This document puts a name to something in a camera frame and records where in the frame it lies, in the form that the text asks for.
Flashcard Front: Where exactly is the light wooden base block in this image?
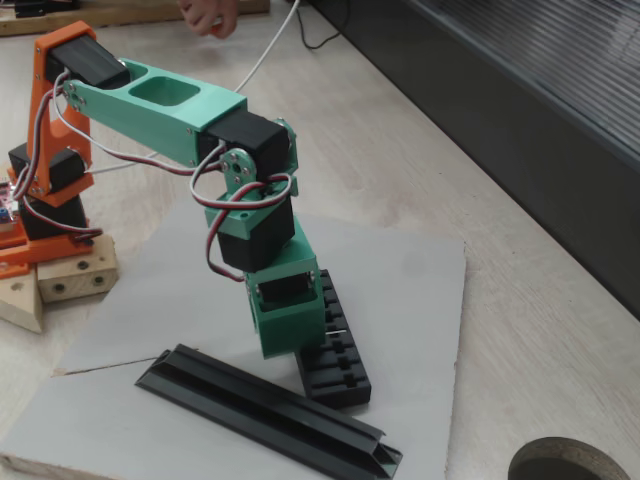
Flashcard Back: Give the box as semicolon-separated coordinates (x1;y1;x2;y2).
0;264;44;336

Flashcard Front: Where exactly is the long wooden plank with holes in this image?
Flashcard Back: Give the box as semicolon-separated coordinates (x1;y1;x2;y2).
36;234;119;304

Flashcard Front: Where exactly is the person's bare hand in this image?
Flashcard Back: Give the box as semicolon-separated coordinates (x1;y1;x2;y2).
178;0;242;39

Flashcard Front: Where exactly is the grey plywood board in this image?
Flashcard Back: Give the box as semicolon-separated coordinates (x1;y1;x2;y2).
0;204;469;480

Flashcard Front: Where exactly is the servo cable along orange link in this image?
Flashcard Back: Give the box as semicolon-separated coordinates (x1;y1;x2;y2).
9;68;222;202

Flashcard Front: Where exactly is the black ridged plastic block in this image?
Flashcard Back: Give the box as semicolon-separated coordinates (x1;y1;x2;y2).
294;268;374;408

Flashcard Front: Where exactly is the servo cable at wrist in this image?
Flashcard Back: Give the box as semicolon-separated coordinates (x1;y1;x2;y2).
188;139;297;285

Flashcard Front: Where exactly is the long black profile rail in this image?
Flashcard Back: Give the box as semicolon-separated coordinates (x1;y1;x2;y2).
133;342;404;480

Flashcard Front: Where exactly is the white USB cable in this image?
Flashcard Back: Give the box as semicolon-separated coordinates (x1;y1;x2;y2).
233;0;302;97

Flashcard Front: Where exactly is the black power cable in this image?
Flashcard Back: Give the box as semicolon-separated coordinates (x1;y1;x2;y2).
293;5;352;52

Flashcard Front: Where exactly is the red controller circuit board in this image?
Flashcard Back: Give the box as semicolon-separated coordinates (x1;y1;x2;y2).
0;173;24;232

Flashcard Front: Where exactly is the servo cable at arm base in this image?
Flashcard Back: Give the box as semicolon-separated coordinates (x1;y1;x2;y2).
63;226;105;247

